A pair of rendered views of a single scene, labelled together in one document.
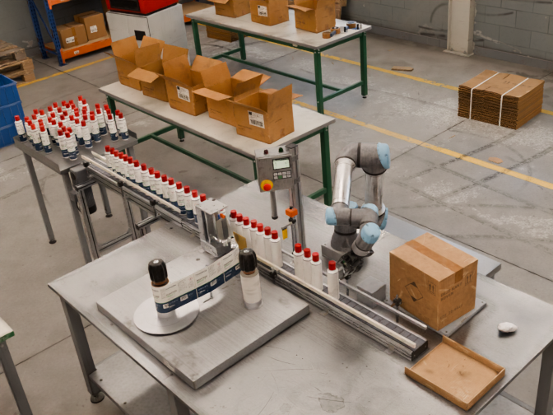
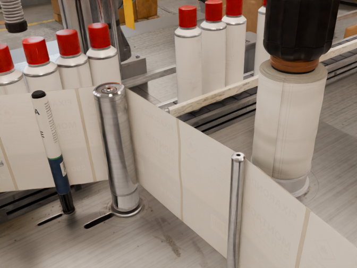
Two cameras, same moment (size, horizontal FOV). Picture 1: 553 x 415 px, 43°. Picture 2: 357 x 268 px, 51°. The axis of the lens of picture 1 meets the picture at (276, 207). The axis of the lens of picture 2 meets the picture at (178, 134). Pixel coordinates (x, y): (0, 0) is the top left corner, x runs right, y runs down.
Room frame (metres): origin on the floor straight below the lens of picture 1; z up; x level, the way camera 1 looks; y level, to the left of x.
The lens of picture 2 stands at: (2.73, 0.61, 1.25)
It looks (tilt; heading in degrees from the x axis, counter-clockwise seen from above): 32 degrees down; 276
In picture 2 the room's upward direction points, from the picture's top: 3 degrees counter-clockwise
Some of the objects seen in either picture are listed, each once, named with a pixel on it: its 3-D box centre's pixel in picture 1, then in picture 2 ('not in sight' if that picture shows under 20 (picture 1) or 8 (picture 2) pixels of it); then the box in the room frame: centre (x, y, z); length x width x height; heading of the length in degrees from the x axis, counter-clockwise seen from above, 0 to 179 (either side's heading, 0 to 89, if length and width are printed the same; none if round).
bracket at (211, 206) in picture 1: (211, 206); not in sight; (3.13, 0.33, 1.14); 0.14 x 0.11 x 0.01; 40
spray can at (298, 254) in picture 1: (299, 263); (188, 60); (2.77, -0.08, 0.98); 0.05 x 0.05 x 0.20
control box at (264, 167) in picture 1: (275, 169); not in sight; (3.00, -0.01, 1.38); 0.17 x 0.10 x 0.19; 95
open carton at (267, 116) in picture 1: (264, 108); not in sight; (4.78, 0.01, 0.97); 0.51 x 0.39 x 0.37; 134
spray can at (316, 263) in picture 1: (316, 272); (232, 47); (2.69, -0.16, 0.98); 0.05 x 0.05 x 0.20
